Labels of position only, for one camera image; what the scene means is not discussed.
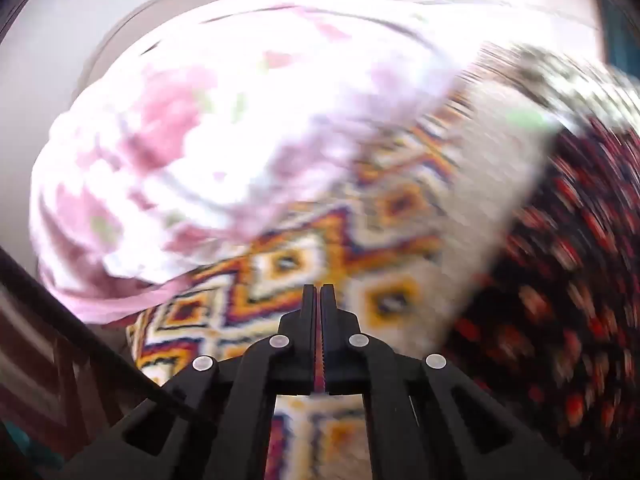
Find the teal cloth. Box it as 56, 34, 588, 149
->
0, 420, 63, 480

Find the patterned woven blanket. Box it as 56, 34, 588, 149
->
125, 42, 566, 480

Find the teal door frame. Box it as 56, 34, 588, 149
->
600, 0, 638, 78

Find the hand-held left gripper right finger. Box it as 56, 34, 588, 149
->
320, 283, 583, 480

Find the red striped rug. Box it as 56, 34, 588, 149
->
0, 285, 146, 461

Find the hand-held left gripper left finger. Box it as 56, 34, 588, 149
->
59, 284, 317, 480

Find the black red-printed garment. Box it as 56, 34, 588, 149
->
442, 110, 640, 480

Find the olive white-dotted cloth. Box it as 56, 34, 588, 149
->
507, 44, 640, 133

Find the pink floral quilt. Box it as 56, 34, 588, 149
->
29, 0, 481, 330

